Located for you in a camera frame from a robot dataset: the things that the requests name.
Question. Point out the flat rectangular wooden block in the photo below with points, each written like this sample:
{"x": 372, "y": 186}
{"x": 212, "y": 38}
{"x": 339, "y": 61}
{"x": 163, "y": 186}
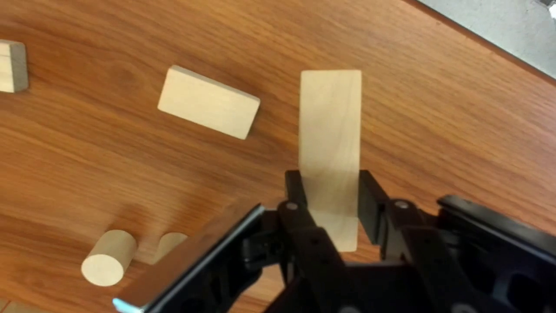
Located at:
{"x": 209, "y": 102}

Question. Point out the small wooden cube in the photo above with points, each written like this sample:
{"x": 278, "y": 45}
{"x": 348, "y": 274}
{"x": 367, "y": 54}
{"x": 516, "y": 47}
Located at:
{"x": 11, "y": 66}

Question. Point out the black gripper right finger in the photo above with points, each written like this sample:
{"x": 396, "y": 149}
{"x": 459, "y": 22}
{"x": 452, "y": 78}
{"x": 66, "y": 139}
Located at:
{"x": 410, "y": 243}

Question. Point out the long wooden block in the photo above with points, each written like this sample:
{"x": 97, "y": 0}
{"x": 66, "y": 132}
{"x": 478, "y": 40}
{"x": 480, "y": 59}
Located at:
{"x": 330, "y": 149}

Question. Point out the tall wooden cylinder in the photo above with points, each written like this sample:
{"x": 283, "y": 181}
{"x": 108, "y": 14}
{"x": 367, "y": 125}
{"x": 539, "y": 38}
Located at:
{"x": 110, "y": 261}

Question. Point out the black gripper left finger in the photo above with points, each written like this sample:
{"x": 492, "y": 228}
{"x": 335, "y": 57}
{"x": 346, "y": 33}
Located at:
{"x": 304, "y": 243}

